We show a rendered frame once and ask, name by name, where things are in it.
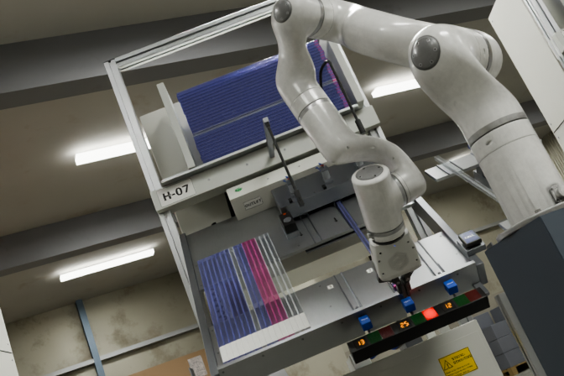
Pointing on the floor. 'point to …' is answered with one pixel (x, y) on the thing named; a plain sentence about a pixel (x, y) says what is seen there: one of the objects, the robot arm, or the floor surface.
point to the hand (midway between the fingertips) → (403, 287)
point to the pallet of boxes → (502, 342)
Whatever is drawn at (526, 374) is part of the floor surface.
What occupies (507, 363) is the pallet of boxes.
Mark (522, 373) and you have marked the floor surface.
